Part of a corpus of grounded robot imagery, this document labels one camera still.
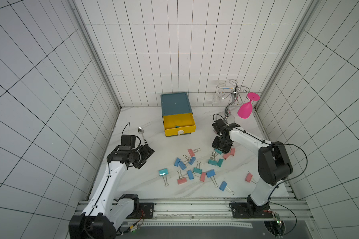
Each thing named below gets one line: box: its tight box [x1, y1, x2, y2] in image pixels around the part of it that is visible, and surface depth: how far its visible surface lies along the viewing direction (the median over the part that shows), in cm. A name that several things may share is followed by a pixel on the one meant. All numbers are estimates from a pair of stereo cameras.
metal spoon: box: [138, 126, 148, 144], surface depth 106 cm
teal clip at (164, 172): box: [158, 168, 170, 187], surface depth 86 cm
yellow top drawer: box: [163, 112, 197, 137], surface depth 91 cm
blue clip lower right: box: [205, 169, 219, 188], surface depth 86 cm
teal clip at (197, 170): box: [192, 160, 203, 175], surface depth 89 cm
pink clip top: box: [187, 147, 201, 157], surface depth 97 cm
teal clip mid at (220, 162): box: [216, 158, 224, 168], surface depth 92 cm
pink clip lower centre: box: [199, 172, 206, 182], surface depth 86 cm
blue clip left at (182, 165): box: [178, 160, 188, 171], surface depth 89 cm
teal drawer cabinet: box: [160, 92, 197, 137], surface depth 91 cm
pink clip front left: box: [177, 169, 187, 185], surface depth 85 cm
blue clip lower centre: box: [187, 169, 194, 180], surface depth 87 cm
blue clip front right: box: [218, 180, 235, 196], surface depth 82 cm
